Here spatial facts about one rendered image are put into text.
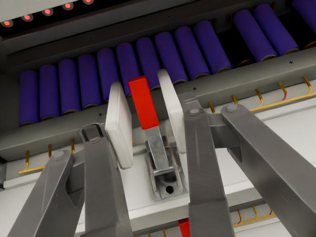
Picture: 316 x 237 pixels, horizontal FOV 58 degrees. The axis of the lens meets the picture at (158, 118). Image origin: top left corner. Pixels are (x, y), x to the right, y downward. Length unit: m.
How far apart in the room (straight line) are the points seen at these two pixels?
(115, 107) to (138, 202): 0.09
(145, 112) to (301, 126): 0.13
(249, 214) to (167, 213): 0.20
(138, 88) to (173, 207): 0.10
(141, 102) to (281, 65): 0.13
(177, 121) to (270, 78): 0.12
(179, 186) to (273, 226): 0.24
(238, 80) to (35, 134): 0.18
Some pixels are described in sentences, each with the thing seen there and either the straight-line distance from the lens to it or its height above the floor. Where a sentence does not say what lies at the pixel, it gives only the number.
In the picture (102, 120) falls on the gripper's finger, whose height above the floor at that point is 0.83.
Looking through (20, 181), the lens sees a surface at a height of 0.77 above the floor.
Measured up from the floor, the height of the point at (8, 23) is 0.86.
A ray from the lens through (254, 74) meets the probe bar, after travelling 0.25.
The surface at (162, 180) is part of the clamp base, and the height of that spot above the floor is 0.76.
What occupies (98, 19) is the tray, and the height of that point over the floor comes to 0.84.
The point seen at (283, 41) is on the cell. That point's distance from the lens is 0.29.
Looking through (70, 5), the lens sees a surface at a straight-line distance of 0.31.
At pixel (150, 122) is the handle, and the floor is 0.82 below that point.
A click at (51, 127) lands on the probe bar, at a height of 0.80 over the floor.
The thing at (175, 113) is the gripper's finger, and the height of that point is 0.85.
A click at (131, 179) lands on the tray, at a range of 0.24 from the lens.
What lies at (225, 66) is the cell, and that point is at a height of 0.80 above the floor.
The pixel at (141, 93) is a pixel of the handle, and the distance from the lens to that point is 0.19.
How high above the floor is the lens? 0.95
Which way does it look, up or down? 43 degrees down
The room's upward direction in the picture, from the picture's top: 17 degrees counter-clockwise
